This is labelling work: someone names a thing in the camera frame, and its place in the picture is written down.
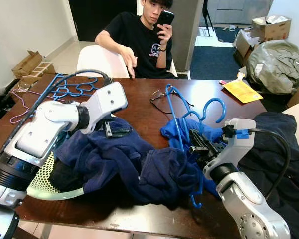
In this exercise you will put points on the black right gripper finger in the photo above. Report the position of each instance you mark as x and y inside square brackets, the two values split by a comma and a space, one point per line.
[204, 157]
[196, 138]

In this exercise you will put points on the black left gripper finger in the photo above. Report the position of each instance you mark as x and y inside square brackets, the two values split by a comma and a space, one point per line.
[123, 129]
[123, 135]

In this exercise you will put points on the blue shirt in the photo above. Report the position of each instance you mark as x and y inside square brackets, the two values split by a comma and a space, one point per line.
[172, 134]

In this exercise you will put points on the navy knit garment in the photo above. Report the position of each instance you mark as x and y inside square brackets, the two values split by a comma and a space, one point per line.
[114, 159]

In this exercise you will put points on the black garment with white print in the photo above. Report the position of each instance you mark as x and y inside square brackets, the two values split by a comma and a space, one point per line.
[261, 162]

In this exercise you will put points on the black smartphone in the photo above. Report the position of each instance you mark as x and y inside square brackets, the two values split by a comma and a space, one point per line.
[165, 18]

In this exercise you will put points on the thin purple hanger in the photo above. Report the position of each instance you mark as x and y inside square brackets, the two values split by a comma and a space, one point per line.
[24, 102]

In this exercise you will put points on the black rimmed eyeglasses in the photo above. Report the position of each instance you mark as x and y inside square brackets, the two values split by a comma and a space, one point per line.
[157, 95]

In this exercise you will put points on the yellow packet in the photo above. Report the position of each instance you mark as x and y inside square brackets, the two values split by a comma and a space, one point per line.
[241, 90]

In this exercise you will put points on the pale plastic laundry basket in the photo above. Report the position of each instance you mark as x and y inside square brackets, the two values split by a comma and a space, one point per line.
[42, 179]

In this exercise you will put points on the person in black shirt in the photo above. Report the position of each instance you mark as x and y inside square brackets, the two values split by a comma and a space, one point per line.
[139, 45]

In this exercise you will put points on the tilted open cardboard box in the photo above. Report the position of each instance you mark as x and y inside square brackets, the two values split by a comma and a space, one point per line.
[241, 45]

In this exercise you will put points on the small open cardboard box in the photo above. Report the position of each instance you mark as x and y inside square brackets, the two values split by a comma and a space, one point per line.
[27, 64]

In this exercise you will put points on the grey green plastic bag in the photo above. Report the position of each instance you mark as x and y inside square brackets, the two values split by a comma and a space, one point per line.
[279, 67]

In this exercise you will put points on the black tripod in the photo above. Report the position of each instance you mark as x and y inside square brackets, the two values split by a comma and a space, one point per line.
[207, 17]

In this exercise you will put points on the cardboard box with paper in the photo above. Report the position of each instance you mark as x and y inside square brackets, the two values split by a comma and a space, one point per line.
[276, 31]

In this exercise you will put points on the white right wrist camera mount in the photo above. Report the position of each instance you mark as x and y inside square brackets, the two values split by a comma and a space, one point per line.
[236, 144]

